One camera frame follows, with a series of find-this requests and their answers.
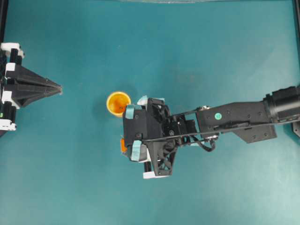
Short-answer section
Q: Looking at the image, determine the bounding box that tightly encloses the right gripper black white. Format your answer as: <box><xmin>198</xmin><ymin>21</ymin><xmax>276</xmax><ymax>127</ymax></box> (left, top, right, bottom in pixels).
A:
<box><xmin>122</xmin><ymin>98</ymin><xmax>196</xmax><ymax>179</ymax></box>

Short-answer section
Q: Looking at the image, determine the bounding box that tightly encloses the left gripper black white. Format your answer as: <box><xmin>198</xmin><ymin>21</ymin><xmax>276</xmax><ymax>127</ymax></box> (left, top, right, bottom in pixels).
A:
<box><xmin>0</xmin><ymin>43</ymin><xmax>62</xmax><ymax>136</ymax></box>

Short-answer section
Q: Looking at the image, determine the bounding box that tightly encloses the orange yellow block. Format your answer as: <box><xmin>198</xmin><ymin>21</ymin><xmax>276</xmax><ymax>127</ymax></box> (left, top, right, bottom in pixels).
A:
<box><xmin>120</xmin><ymin>138</ymin><xmax>128</xmax><ymax>154</ymax></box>

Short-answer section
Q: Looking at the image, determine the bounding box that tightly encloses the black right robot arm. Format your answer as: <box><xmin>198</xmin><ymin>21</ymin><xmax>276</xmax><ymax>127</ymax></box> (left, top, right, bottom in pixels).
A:
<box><xmin>120</xmin><ymin>86</ymin><xmax>300</xmax><ymax>179</ymax></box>

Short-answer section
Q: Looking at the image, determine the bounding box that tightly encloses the light blue tape square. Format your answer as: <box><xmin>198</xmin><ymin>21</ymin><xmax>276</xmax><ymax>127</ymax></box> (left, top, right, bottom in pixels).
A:
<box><xmin>137</xmin><ymin>95</ymin><xmax>165</xmax><ymax>106</ymax></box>

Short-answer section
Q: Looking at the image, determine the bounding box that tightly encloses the orange plastic cup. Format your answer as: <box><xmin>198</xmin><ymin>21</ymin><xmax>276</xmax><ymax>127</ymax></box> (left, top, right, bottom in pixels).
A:
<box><xmin>106</xmin><ymin>91</ymin><xmax>131</xmax><ymax>118</ymax></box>

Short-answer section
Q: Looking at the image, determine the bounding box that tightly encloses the black left frame post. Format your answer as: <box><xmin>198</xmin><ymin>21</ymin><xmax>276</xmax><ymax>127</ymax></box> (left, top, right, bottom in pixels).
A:
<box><xmin>0</xmin><ymin>0</ymin><xmax>8</xmax><ymax>43</ymax></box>

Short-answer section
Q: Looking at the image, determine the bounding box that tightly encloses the black frame post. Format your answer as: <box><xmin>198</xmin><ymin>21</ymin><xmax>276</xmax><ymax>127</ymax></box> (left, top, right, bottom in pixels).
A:
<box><xmin>291</xmin><ymin>0</ymin><xmax>300</xmax><ymax>80</ymax></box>
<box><xmin>0</xmin><ymin>0</ymin><xmax>8</xmax><ymax>43</ymax></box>

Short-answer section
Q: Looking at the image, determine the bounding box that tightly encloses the black right frame post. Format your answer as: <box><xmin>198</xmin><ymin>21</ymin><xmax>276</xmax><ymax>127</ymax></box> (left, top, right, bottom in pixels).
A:
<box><xmin>291</xmin><ymin>0</ymin><xmax>300</xmax><ymax>80</ymax></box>

